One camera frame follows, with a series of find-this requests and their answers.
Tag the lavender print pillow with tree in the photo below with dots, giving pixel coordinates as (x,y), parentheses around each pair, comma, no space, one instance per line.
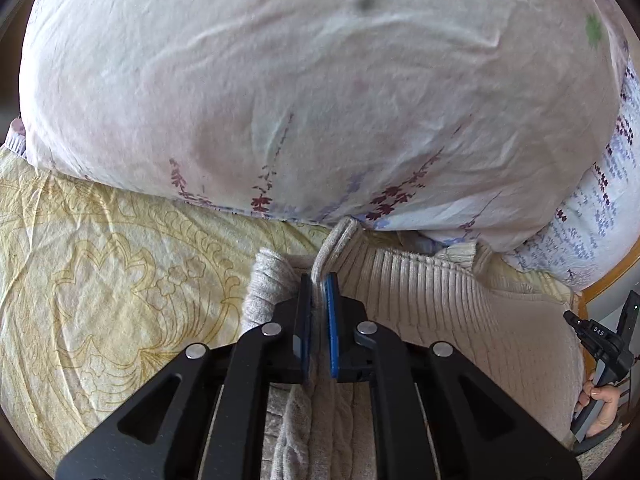
(600,220)

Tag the pale pink floral pillow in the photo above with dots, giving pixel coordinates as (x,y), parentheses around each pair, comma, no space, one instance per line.
(300,85)

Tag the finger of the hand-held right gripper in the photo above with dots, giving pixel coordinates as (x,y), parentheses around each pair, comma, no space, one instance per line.
(575,322)

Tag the yellow patterned bed sheet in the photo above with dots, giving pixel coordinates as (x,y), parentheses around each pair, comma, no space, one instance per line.
(100,260)

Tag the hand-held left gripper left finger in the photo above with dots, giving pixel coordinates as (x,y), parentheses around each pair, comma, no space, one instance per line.
(302,325)

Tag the person's right hand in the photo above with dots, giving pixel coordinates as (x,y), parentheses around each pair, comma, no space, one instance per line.
(609,401)

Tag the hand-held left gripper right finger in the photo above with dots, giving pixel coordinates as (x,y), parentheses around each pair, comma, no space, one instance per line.
(331,325)

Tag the wooden headboard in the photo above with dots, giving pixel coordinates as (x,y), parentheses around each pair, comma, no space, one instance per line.
(610,282)

